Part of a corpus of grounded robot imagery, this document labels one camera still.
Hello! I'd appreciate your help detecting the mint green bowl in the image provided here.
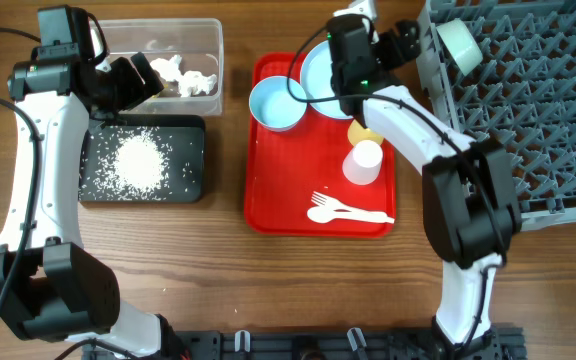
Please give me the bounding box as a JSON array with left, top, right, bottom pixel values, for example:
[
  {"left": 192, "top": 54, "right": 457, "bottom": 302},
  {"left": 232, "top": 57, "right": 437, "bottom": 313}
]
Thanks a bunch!
[{"left": 436, "top": 19, "right": 483, "bottom": 76}]

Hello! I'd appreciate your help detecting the white napkin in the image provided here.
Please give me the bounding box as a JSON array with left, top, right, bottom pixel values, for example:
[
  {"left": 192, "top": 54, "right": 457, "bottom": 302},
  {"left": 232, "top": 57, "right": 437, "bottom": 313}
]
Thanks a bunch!
[{"left": 177, "top": 71, "right": 217, "bottom": 97}]

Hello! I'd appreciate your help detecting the white tissue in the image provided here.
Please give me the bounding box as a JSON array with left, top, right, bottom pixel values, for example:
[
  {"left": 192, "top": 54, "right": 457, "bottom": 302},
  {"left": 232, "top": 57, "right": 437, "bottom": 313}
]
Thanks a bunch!
[{"left": 150, "top": 54, "right": 182, "bottom": 82}]

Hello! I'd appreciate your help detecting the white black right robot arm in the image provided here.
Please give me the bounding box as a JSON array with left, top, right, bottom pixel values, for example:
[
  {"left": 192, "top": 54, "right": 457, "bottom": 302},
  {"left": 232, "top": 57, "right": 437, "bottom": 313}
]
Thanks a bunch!
[{"left": 325, "top": 2, "right": 522, "bottom": 358}]

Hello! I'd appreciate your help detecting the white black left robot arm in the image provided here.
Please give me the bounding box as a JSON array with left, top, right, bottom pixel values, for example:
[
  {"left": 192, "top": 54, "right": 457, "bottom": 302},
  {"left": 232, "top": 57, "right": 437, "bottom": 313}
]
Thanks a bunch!
[{"left": 0, "top": 5, "right": 183, "bottom": 359}]

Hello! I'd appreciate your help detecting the grey dishwasher rack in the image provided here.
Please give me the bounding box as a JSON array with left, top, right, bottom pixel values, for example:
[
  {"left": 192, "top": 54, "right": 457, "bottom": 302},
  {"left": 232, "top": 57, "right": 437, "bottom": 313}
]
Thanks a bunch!
[{"left": 417, "top": 0, "right": 576, "bottom": 231}]

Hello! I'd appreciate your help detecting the light blue plate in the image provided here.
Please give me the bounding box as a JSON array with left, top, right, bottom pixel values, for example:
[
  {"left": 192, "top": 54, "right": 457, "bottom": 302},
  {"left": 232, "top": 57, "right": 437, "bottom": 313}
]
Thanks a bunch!
[{"left": 300, "top": 41, "right": 351, "bottom": 120}]

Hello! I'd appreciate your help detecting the yellow plastic cup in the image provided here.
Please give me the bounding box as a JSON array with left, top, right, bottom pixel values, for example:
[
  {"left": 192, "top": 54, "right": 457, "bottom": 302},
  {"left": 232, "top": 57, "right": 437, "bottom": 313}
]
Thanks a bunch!
[{"left": 347, "top": 120, "right": 384, "bottom": 146}]

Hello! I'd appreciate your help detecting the white plastic cup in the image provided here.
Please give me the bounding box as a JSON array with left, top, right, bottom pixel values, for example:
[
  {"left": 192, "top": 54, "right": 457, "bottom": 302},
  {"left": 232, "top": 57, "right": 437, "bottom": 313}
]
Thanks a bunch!
[{"left": 342, "top": 140, "right": 384, "bottom": 185}]

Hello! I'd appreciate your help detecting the light blue bowl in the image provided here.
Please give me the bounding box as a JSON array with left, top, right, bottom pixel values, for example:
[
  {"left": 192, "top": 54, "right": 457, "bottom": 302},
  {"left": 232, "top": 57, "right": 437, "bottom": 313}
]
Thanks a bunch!
[{"left": 249, "top": 76, "right": 307, "bottom": 132}]

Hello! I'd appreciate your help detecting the red serving tray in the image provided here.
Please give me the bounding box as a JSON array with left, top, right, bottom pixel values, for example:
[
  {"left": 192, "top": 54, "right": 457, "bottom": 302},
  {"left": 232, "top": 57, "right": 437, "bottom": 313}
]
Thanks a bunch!
[{"left": 244, "top": 51, "right": 398, "bottom": 238}]

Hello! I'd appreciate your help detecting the white plastic fork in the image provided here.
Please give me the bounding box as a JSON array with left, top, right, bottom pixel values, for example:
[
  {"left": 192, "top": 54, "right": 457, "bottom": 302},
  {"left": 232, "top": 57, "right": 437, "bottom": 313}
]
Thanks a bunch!
[{"left": 311, "top": 191, "right": 394, "bottom": 224}]

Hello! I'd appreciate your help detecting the white plastic spoon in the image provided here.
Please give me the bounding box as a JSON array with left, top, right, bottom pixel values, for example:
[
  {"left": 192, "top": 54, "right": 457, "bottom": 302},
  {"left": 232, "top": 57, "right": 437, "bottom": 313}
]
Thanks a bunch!
[{"left": 307, "top": 206, "right": 395, "bottom": 224}]

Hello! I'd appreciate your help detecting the clear plastic bin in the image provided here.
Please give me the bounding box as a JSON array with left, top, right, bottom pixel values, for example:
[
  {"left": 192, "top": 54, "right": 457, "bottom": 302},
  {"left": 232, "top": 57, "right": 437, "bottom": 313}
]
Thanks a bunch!
[{"left": 91, "top": 18, "right": 224, "bottom": 117}]

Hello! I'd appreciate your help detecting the black tray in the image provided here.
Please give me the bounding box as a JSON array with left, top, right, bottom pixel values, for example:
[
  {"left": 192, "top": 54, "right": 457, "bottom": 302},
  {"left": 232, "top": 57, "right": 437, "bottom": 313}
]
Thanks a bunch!
[{"left": 77, "top": 114, "right": 207, "bottom": 204}]

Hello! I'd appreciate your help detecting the pile of white rice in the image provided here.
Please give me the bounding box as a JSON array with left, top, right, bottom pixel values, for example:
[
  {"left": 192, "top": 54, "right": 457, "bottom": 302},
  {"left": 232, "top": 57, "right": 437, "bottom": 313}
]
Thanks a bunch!
[{"left": 80, "top": 127, "right": 194, "bottom": 201}]

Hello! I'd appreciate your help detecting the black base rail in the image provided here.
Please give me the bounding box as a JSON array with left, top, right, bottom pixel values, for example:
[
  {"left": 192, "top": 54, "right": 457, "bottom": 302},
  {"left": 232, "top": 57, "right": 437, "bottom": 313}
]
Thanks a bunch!
[{"left": 81, "top": 327, "right": 527, "bottom": 360}]

